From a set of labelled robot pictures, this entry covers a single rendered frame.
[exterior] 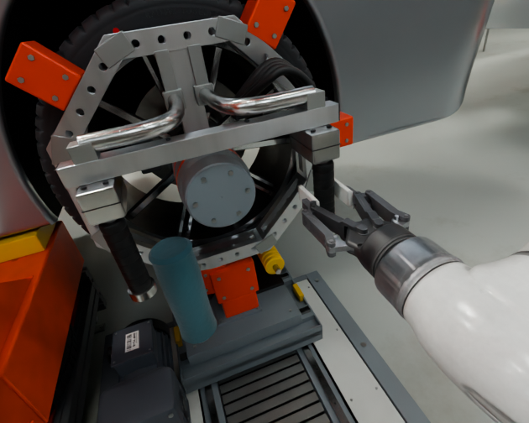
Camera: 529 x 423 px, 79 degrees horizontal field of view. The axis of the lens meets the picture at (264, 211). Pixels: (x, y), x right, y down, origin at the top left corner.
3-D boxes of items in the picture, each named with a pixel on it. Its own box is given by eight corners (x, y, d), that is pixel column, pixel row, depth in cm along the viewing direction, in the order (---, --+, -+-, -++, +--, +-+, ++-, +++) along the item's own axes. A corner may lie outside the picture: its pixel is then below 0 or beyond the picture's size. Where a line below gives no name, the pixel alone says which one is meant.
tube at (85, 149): (186, 108, 62) (170, 48, 57) (203, 136, 46) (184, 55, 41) (91, 129, 58) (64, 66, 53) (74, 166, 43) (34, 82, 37)
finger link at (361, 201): (374, 225, 44) (384, 223, 44) (353, 187, 54) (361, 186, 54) (373, 247, 46) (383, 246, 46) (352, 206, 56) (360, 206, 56)
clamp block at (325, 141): (315, 142, 60) (314, 113, 57) (341, 158, 52) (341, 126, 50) (290, 148, 59) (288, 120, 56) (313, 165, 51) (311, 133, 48)
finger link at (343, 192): (348, 192, 54) (353, 190, 54) (328, 176, 59) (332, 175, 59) (348, 207, 55) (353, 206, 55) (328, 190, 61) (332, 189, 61)
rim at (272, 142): (246, 212, 115) (286, 63, 95) (268, 248, 96) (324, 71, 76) (87, 198, 94) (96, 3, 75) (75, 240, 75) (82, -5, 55)
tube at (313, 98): (280, 88, 67) (274, 30, 61) (326, 107, 51) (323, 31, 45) (197, 107, 63) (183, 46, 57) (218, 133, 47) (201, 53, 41)
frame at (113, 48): (313, 221, 94) (301, 2, 66) (324, 233, 89) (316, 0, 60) (123, 282, 83) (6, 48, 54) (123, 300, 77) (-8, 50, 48)
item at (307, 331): (285, 277, 146) (283, 261, 141) (322, 340, 117) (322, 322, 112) (175, 315, 136) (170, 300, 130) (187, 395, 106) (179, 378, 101)
